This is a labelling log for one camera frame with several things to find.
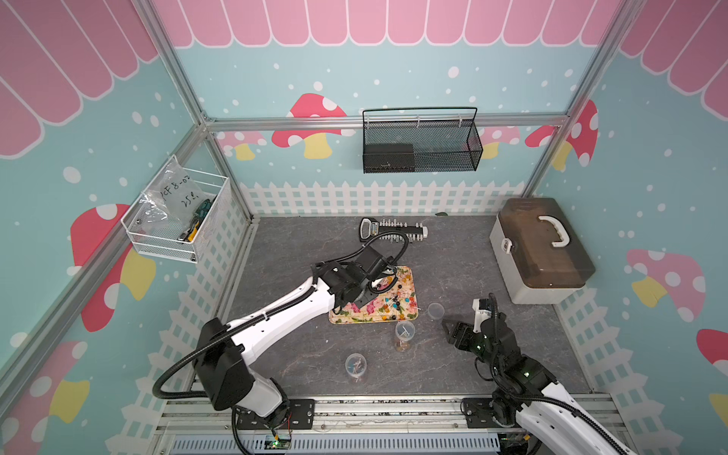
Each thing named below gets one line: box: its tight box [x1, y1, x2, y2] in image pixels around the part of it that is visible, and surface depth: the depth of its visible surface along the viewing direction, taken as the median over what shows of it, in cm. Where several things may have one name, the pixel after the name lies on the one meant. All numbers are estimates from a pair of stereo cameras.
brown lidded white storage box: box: [489, 198, 596, 305], surface depth 91 cm
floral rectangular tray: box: [327, 265, 419, 325], surface depth 96 cm
